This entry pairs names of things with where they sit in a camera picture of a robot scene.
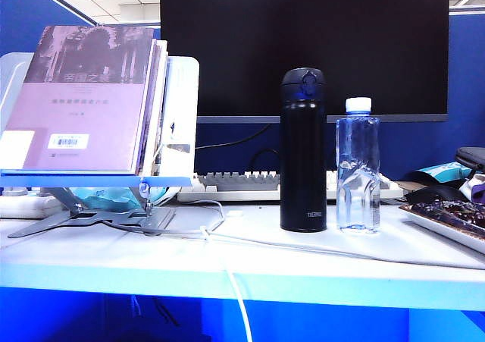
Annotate clear mineral water bottle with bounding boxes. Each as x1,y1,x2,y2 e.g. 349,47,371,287
336,96,381,234

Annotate black thermos flask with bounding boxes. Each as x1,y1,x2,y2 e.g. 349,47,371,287
279,67,327,233

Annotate white grey mechanical keyboard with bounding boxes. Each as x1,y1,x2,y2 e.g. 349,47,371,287
177,170,405,202

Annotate white cover book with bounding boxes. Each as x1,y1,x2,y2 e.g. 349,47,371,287
153,55,201,178

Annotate black computer monitor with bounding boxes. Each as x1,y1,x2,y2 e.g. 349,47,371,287
159,0,451,124

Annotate teal plastic bag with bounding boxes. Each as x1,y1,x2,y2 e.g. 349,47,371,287
71,186,170,211

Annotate white metal book stand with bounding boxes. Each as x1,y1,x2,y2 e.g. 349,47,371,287
0,52,195,239

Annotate purple cover book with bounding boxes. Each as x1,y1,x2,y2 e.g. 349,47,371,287
4,25,157,173

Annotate black computer mouse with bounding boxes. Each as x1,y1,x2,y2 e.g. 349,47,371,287
405,185,469,206

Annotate teal white packet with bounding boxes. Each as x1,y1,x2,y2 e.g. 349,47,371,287
411,160,474,186

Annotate gold plastic cherry tray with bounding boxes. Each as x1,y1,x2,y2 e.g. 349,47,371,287
398,200,485,255

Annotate grey fabric zip case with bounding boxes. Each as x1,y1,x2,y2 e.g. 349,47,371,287
454,146,485,173

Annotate black monitor cable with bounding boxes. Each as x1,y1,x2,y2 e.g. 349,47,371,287
196,124,282,173

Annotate white charging cable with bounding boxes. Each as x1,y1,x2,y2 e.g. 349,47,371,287
177,199,255,342

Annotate grey thin cable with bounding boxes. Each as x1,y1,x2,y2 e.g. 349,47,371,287
100,218,485,271

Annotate white tote bag purple straps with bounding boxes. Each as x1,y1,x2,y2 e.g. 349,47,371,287
460,173,485,203

